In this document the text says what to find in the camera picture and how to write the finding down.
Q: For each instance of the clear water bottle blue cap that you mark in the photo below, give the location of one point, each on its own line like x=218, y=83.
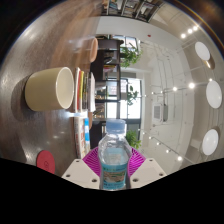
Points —
x=114, y=156

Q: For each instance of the tall bookshelf with books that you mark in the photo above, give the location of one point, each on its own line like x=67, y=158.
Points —
x=131, y=8

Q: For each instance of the flat white magazine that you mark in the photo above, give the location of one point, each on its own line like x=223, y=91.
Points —
x=80, y=136

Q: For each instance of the potted green plant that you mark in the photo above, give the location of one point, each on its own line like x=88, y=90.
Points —
x=130, y=56
x=132, y=95
x=134, y=140

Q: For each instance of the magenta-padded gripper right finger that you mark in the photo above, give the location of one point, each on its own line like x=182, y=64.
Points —
x=146, y=171

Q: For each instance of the ceiling air conditioner unit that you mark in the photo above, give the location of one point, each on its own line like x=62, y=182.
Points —
x=160, y=112

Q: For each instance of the stack of books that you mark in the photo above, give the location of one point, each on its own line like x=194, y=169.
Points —
x=81, y=90

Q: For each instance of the round white pendant lights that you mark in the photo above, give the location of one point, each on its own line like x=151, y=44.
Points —
x=213, y=94

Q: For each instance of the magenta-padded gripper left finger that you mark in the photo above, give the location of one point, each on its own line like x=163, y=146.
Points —
x=80, y=171

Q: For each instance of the ceiling track spotlights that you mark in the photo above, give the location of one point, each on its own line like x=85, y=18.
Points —
x=191, y=85

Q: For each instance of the low dark shelf unit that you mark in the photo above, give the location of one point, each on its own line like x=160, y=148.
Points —
x=106, y=76

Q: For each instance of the flat round red coaster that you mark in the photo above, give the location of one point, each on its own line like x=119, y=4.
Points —
x=46, y=162

